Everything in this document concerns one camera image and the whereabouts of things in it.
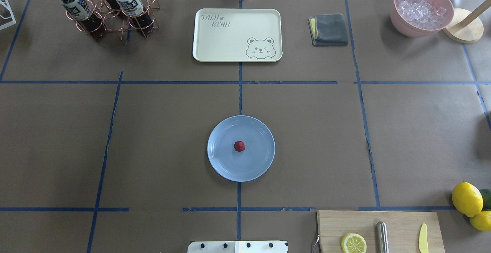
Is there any red strawberry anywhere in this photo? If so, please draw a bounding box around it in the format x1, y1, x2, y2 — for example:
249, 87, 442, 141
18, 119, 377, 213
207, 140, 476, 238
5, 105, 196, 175
234, 141, 246, 152

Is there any blue round plate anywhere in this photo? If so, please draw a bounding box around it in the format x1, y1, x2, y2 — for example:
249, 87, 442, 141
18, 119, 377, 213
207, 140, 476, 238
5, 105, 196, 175
207, 115, 276, 182

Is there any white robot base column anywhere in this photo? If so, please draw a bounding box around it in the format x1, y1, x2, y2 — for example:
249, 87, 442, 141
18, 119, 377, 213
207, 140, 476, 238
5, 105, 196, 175
187, 240, 289, 253

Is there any cream bear tray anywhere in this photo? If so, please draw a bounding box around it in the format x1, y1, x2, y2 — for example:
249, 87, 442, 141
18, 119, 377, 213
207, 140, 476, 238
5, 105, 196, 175
193, 8, 283, 62

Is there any grey folded cloth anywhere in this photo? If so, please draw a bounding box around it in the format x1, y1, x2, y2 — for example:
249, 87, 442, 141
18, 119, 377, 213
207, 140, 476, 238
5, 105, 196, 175
308, 13, 348, 46

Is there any half lemon slice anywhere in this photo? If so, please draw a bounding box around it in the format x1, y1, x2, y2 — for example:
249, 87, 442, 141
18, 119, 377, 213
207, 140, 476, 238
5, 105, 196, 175
340, 233, 367, 253

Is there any wooden cutting board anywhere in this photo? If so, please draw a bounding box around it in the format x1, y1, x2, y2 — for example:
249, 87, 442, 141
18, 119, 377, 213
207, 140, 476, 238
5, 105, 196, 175
316, 210, 446, 253

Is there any pink bowl of ice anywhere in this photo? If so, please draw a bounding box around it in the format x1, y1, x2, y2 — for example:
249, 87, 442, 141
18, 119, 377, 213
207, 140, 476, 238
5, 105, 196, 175
390, 0, 454, 38

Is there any yellow plastic knife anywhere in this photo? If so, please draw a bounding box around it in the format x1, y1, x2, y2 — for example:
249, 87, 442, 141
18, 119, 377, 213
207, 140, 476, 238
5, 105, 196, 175
419, 223, 428, 253

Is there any yellow lemon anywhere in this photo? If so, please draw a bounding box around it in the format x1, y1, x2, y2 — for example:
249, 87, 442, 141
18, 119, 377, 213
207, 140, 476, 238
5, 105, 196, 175
452, 181, 484, 218
469, 210, 491, 232

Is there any wooden cup stand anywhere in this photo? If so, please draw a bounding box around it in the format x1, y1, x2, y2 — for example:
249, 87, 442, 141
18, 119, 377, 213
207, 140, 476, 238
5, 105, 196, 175
443, 0, 490, 44

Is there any green lime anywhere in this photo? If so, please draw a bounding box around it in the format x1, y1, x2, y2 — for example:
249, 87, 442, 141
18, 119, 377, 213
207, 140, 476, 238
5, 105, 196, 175
479, 189, 491, 210

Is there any copper wire bottle rack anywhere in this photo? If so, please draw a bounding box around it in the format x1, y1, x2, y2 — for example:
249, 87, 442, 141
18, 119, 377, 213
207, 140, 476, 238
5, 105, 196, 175
66, 0, 160, 40

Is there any metal handled knife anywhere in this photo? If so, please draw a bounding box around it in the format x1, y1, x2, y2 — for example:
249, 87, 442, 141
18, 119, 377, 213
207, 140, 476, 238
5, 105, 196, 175
376, 221, 390, 253

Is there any white wire cup rack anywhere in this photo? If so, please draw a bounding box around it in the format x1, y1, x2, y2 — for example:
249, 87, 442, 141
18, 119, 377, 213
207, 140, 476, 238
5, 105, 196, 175
0, 0, 17, 30

